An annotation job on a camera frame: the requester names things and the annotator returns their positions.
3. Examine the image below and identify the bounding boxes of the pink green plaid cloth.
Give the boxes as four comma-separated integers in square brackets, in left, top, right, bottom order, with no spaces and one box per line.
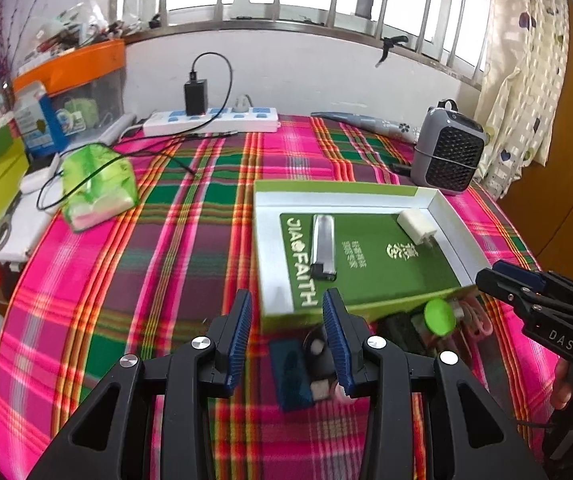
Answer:
[0,115,562,480]

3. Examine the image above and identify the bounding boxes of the blue transparent usb tester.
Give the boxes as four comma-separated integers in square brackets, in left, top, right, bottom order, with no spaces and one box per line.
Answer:
[269,338,332,413]

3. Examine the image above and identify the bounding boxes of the pile of small clutter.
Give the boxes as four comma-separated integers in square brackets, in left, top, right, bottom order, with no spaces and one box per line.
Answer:
[16,2,127,68]

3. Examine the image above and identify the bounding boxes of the black round gadget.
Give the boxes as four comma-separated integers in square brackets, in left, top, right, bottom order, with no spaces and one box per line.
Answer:
[302,327,339,382]

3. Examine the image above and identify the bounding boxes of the grey portable heater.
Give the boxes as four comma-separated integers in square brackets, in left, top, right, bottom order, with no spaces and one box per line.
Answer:
[411,100,485,196]

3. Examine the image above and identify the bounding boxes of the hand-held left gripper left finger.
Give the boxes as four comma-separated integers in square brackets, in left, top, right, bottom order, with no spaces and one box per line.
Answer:
[26,289,253,480]

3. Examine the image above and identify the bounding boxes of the window with metal bars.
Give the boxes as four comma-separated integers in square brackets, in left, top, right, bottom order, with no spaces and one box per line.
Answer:
[116,0,492,91]

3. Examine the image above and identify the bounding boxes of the white side table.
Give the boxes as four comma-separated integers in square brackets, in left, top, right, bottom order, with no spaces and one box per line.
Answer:
[0,200,62,261]

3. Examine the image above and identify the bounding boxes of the thin black cable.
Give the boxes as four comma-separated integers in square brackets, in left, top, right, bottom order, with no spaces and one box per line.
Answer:
[36,132,198,211]

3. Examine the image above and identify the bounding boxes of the green lid jar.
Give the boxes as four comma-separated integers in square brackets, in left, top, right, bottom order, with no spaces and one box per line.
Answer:
[425,299,459,337]

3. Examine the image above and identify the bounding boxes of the white blue power strip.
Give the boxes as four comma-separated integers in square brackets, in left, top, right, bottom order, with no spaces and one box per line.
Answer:
[142,106,281,137]

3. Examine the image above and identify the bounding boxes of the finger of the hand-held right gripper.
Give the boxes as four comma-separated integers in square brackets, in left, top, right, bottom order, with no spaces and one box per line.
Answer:
[493,260,554,293]
[476,269,573,321]

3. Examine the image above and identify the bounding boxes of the green tissue pack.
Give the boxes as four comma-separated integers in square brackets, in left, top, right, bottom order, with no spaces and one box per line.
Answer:
[61,144,140,232]

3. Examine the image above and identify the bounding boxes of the purple flower branches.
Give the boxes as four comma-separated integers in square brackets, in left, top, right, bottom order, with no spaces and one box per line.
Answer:
[0,0,32,81]

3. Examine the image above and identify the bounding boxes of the white charger plug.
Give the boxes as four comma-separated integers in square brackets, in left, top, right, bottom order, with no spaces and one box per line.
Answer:
[397,210,439,252]

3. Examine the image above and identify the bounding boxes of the black charger cable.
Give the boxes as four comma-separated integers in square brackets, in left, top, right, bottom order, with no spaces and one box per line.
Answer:
[186,51,240,137]

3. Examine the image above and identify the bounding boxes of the dotted cream curtain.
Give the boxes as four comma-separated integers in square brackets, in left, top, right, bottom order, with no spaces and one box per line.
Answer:
[473,0,572,201]

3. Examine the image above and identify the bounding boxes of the blue carton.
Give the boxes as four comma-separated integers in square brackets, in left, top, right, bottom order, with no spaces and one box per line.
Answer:
[12,80,70,156]

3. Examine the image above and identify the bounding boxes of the white oval gadget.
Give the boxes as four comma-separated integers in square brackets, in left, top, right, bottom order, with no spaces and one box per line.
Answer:
[20,152,62,195]

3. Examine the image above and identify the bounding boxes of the orange lid storage box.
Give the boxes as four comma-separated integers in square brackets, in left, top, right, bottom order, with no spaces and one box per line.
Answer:
[12,39,127,133]

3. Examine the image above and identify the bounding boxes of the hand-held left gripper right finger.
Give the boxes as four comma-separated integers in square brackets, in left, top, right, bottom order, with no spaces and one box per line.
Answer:
[321,287,549,480]

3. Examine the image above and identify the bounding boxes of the shallow green cardboard box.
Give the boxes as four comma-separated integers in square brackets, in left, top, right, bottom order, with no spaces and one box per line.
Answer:
[252,180,494,333]

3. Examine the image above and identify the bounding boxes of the silver lighter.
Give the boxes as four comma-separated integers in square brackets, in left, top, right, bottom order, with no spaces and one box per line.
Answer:
[312,214,338,282]

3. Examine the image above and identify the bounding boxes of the black charger adapter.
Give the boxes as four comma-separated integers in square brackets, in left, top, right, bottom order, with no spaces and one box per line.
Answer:
[184,79,208,117]

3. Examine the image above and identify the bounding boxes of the black window handle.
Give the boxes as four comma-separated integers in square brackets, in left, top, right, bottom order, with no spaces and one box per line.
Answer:
[375,36,409,68]

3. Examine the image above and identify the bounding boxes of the pink coiled cable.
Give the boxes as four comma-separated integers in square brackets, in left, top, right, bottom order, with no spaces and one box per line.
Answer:
[453,292,493,343]

